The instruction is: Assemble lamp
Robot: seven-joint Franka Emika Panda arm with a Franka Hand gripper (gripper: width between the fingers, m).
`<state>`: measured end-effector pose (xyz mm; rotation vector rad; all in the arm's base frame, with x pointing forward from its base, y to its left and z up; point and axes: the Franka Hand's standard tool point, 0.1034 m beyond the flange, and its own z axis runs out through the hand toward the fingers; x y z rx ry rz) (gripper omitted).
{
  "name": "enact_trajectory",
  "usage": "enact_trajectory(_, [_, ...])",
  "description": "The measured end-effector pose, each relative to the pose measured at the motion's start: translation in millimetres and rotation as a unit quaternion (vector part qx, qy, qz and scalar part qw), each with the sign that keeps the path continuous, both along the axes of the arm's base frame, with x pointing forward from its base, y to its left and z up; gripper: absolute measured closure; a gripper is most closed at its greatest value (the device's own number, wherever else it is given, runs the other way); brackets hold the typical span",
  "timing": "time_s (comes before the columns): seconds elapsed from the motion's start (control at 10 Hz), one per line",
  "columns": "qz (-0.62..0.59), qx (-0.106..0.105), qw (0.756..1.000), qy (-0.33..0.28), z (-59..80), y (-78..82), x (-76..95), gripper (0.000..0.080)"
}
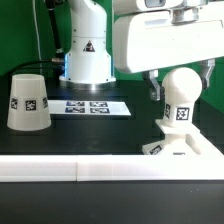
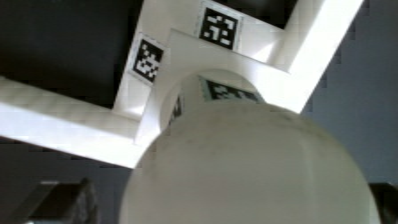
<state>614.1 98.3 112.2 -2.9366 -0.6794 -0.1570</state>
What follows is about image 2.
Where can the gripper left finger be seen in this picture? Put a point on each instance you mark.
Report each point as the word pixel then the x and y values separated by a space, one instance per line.
pixel 60 203

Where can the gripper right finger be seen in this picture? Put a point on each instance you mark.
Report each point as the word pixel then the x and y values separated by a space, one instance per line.
pixel 384 191

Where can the white lamp bulb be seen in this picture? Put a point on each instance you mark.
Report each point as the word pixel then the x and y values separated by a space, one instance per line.
pixel 243 167

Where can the white L-shaped fence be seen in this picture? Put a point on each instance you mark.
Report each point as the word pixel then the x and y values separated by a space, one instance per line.
pixel 87 131

